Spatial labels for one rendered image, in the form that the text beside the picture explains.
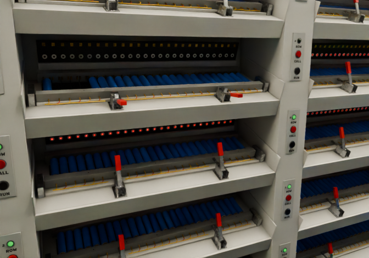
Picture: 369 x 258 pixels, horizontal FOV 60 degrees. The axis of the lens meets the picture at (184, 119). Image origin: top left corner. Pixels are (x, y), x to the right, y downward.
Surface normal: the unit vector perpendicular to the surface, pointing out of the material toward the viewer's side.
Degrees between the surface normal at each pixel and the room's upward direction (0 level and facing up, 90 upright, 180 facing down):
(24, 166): 90
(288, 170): 90
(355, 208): 19
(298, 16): 90
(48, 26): 109
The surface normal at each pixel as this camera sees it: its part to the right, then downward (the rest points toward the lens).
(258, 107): 0.37, 0.49
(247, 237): 0.12, -0.87
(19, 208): 0.40, 0.18
